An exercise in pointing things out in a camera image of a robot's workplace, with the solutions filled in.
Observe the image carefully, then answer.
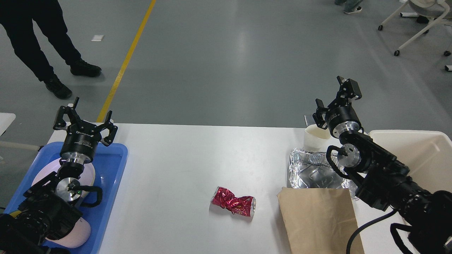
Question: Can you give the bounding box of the crushed red can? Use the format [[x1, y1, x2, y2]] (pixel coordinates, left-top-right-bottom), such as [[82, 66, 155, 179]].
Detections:
[[210, 186, 256, 217]]

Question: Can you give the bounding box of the teal mug yellow inside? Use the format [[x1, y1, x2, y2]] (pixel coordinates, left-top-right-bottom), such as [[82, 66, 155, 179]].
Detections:
[[9, 210, 21, 218]]

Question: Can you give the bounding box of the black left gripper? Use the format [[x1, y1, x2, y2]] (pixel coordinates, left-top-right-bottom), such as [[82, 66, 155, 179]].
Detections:
[[53, 97, 118, 164]]

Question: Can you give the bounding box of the brown paper bag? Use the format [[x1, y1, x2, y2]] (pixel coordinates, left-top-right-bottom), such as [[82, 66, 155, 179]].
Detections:
[[277, 187, 357, 254]]

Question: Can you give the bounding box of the pink plastic plate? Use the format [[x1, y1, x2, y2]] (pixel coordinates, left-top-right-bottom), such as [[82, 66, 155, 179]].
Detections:
[[31, 158, 96, 204]]

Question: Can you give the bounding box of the white paper cup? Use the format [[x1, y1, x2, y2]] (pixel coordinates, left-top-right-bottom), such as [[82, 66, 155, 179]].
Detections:
[[303, 124, 340, 152]]

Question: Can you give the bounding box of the person in black trousers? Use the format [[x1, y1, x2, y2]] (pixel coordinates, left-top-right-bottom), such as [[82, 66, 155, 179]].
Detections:
[[0, 0, 102, 99]]

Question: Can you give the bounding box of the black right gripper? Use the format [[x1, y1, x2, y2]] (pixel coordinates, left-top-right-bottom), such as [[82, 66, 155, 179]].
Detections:
[[312, 76, 363, 138]]

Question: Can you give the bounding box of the blue plastic tray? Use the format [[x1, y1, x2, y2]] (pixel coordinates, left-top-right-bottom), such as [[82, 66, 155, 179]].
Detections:
[[5, 142, 128, 254]]

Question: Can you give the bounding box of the white side table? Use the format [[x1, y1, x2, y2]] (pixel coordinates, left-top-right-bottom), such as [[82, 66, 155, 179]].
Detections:
[[0, 113, 16, 136]]

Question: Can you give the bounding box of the pink plastic cup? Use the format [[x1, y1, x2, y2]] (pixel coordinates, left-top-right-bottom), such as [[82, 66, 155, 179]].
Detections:
[[46, 217, 91, 249]]

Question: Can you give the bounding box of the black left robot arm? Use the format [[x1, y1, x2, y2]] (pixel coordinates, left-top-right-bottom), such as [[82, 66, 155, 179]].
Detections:
[[1, 97, 118, 254]]

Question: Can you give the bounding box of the white office chair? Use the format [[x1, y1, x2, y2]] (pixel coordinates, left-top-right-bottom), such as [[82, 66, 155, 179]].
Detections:
[[378, 0, 452, 72]]

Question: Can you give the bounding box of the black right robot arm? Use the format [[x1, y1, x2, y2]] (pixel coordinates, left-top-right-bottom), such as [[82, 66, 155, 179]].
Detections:
[[312, 76, 452, 254]]

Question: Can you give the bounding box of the aluminium foil tray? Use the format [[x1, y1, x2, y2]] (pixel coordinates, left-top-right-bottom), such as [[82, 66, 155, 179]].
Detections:
[[288, 148, 359, 200]]

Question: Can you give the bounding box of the beige plastic bin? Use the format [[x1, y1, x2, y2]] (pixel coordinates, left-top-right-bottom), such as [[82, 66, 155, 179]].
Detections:
[[367, 130, 452, 226]]

